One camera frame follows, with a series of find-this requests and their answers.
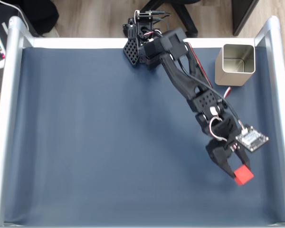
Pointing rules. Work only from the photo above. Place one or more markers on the red cube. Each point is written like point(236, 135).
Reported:
point(244, 176)

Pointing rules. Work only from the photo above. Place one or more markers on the square metal tin container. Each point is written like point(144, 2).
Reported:
point(228, 76)

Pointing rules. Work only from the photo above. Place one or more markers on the blue table mat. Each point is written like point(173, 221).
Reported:
point(97, 142)

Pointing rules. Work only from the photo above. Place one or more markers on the black furniture leg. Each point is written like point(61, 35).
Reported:
point(243, 14)

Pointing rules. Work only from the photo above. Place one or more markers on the black bag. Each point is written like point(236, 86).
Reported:
point(40, 16)

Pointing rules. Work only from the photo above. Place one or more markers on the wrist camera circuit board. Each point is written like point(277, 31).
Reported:
point(251, 139)

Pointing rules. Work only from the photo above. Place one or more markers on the white table frame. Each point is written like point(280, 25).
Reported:
point(12, 59)

